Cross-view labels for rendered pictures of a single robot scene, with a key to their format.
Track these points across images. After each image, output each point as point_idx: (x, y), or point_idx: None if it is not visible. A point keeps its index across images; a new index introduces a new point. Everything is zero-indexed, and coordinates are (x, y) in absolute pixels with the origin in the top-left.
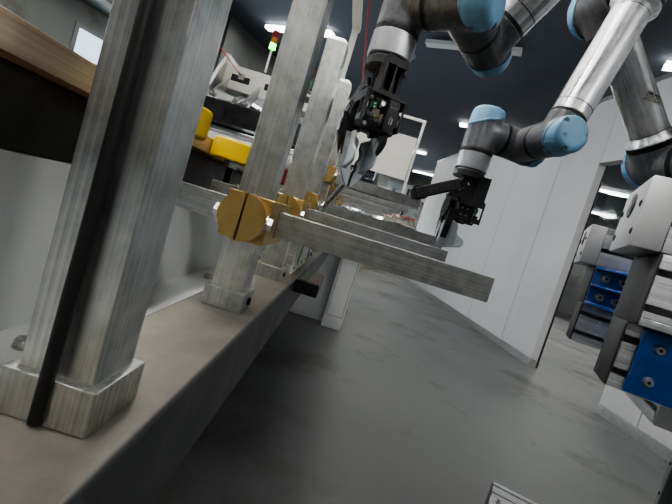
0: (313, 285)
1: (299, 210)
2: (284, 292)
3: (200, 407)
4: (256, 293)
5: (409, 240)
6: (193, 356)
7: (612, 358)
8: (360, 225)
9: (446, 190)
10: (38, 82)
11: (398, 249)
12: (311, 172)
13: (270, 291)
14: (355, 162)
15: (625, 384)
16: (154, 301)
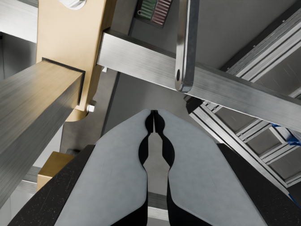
0: (155, 26)
1: (84, 116)
2: (113, 92)
3: None
4: (89, 126)
5: (261, 119)
6: None
7: (296, 202)
8: (190, 95)
9: None
10: None
11: (150, 216)
12: (59, 107)
13: (99, 112)
14: (164, 141)
15: (290, 197)
16: (27, 49)
